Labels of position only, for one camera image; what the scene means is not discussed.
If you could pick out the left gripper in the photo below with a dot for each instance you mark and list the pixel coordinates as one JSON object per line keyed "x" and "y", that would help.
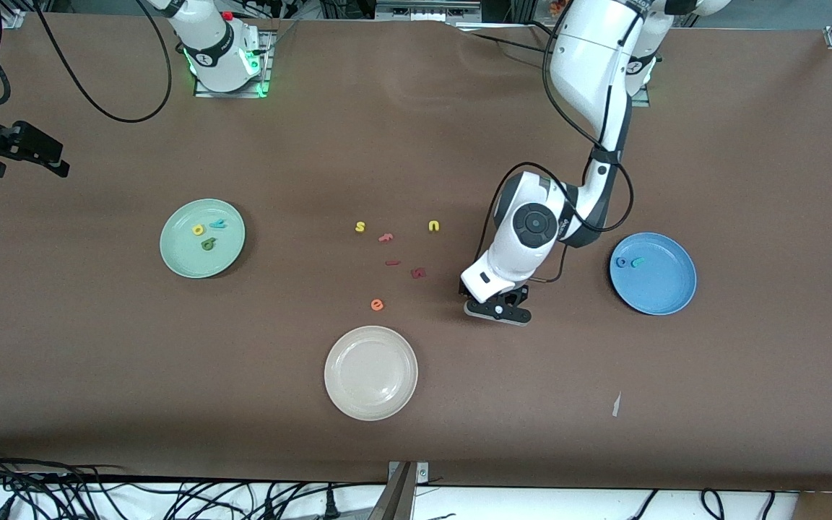
{"x": 461, "y": 288}

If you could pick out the green letter g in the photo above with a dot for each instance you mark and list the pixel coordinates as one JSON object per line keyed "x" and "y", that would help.
{"x": 206, "y": 246}

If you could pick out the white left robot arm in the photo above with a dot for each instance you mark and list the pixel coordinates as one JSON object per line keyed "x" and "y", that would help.
{"x": 589, "y": 58}

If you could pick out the beige plate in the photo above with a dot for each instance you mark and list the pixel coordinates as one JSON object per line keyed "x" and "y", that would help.
{"x": 371, "y": 373}

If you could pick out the light green plate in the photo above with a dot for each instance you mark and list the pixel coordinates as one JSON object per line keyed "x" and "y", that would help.
{"x": 185, "y": 253}

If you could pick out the small white paper scrap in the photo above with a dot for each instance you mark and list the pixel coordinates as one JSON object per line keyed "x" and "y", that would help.
{"x": 616, "y": 404}

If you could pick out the blue plate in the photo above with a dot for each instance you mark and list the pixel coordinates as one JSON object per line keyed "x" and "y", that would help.
{"x": 661, "y": 285}

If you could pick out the grey metal bar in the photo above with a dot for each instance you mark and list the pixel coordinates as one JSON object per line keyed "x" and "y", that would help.
{"x": 394, "y": 498}

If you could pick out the black power plug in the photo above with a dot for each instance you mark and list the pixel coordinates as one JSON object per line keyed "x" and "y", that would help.
{"x": 330, "y": 505}

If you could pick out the small metal bracket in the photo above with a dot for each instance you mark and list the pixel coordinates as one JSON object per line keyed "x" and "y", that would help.
{"x": 423, "y": 473}

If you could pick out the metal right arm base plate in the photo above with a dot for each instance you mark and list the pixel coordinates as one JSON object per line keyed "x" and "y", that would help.
{"x": 266, "y": 50}

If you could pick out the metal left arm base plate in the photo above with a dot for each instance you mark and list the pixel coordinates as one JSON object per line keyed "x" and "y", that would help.
{"x": 643, "y": 101}

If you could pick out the aluminium frame profile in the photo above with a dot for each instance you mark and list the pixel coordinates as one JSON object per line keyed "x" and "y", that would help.
{"x": 423, "y": 11}

